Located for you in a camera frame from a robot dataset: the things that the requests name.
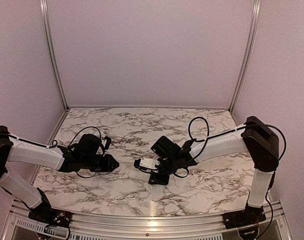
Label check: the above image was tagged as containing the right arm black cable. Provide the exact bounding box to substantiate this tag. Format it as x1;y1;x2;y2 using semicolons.
166;116;288;228

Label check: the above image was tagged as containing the front aluminium rail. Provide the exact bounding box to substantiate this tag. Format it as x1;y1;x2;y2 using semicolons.
1;204;293;240

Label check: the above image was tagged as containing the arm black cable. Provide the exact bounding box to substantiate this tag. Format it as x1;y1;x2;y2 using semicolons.
0;126;105;179
166;116;288;228

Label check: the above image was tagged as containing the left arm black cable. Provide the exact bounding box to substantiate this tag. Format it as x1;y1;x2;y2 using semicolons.
0;126;105;179

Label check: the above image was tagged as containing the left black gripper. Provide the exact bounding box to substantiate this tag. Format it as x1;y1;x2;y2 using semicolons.
81;153;120;172

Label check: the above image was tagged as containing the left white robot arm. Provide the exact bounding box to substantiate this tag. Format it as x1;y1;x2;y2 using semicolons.
0;125;120;223

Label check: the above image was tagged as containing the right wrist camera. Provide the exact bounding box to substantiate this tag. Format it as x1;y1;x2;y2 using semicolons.
133;158;160;171

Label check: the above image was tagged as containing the white remote control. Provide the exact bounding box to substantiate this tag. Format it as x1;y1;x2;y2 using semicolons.
128;169;150;183

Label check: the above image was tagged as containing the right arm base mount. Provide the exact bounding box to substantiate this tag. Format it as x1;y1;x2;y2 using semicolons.
222;204;267;230

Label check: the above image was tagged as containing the aluminium frame post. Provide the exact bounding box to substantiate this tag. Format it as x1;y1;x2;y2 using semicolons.
39;0;69;112
228;0;262;115

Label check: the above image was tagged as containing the left aluminium frame post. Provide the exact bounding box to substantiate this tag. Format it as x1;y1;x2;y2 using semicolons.
39;0;69;112

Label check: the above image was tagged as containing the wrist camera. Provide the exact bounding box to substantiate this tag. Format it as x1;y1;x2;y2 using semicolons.
133;158;160;171
104;136;112;150

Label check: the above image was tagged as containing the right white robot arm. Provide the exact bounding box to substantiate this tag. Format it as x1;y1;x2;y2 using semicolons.
149;116;282;224

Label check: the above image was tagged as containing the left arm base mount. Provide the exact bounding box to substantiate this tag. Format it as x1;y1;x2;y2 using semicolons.
28;188;72;228

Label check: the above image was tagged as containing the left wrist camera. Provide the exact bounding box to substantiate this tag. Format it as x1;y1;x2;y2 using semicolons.
104;136;112;150

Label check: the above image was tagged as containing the right aluminium frame post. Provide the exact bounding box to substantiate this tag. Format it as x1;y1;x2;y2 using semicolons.
228;0;262;115

